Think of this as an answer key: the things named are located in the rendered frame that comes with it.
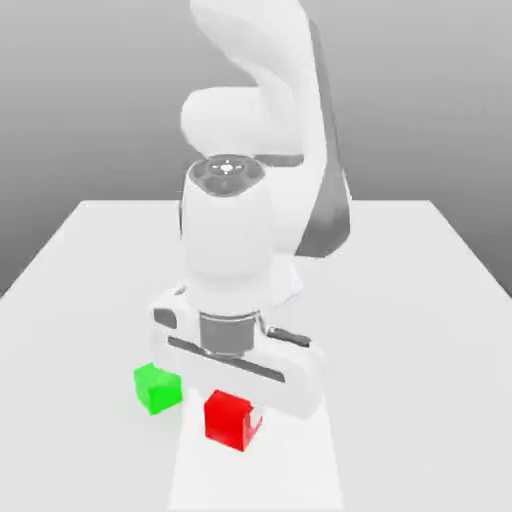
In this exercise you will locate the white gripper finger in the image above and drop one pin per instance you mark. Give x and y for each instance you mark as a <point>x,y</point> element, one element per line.
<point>254,412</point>

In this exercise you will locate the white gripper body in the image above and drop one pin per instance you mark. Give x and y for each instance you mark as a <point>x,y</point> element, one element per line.
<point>296,384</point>

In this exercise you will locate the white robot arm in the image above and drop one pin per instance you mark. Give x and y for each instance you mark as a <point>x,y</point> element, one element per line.
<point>228,240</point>

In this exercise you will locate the small red cube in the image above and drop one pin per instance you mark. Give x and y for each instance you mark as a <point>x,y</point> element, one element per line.
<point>224,420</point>

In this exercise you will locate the small green cube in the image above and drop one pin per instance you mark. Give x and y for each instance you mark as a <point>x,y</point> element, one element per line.
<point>158,390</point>

